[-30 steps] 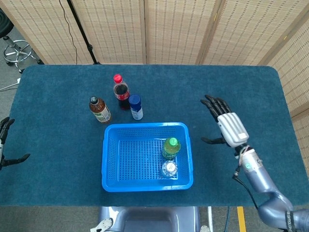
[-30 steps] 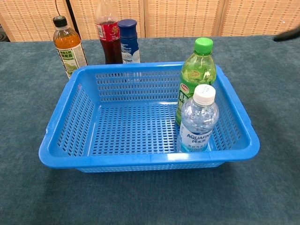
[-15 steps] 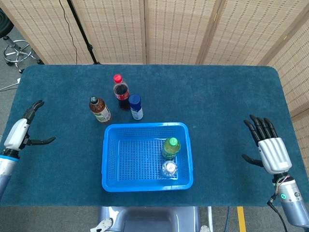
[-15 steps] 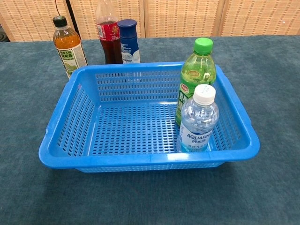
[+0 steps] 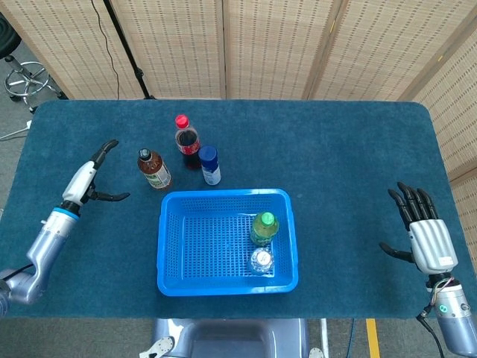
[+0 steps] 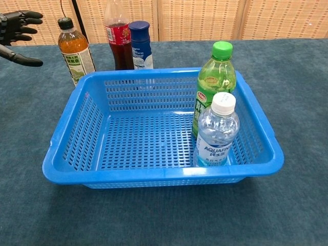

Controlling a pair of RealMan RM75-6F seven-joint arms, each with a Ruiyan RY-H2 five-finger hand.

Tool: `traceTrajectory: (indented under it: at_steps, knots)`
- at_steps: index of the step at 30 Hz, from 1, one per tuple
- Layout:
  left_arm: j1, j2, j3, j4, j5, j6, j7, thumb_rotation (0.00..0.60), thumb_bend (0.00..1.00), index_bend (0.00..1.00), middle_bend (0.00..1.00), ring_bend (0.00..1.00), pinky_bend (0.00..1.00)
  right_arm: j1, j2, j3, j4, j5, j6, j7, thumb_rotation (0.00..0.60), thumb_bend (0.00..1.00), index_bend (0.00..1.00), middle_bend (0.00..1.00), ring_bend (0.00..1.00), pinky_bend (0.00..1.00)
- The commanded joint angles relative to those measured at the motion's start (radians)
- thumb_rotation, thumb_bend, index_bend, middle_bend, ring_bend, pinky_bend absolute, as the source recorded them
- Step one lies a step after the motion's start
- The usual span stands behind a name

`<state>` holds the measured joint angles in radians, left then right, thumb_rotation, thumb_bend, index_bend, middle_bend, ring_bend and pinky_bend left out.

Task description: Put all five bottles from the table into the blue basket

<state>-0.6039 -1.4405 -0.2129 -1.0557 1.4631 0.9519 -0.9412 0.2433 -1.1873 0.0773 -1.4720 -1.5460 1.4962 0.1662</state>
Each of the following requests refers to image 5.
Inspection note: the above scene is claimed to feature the white bottle blue cap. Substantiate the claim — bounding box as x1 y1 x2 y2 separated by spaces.
198 145 222 186

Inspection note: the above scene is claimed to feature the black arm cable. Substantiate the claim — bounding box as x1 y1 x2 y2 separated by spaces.
416 305 446 358
0 263 34 280

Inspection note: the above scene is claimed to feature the white table leg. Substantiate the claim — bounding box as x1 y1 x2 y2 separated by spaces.
320 318 330 358

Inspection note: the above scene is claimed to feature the dark blue table mat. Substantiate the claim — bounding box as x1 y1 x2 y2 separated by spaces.
0 99 467 320

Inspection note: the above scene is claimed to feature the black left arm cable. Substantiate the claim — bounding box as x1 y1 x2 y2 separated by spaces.
0 263 34 280

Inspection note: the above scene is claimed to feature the black stool chrome base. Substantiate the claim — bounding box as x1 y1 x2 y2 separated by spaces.
0 13 68 115

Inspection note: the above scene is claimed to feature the bamboo folding screen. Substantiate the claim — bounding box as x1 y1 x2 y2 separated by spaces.
0 0 477 247

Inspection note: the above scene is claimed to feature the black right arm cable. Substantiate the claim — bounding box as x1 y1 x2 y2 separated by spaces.
416 305 446 358

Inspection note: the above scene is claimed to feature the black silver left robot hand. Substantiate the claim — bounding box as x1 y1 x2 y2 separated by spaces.
61 139 131 206

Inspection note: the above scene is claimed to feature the green soda bottle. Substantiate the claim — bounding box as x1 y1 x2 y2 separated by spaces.
249 211 279 247

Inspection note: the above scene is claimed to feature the clear water bottle white cap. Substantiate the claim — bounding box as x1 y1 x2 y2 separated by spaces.
247 246 276 276

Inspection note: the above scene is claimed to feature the yellow floor tape strip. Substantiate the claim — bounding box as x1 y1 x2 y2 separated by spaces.
365 318 381 358

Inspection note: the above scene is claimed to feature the black tripod stand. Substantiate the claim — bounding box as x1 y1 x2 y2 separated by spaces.
103 0 157 100

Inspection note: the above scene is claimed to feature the thin black hanging cable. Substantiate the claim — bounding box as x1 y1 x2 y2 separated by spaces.
90 0 121 100

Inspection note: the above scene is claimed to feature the blue plastic basket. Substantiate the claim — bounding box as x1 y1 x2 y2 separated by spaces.
156 188 300 298

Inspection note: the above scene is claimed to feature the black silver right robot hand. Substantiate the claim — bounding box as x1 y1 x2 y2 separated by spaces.
379 181 459 277

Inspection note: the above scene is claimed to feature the brown tea bottle black cap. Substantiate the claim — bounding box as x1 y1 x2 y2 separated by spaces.
137 148 173 192

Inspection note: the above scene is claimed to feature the cola bottle red cap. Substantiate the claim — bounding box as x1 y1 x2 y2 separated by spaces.
174 114 202 172

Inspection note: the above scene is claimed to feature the blue-grey robot torso base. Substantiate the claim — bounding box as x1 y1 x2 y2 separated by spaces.
139 318 325 358

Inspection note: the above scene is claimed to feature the blue floor cable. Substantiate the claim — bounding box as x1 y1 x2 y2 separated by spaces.
346 318 356 358

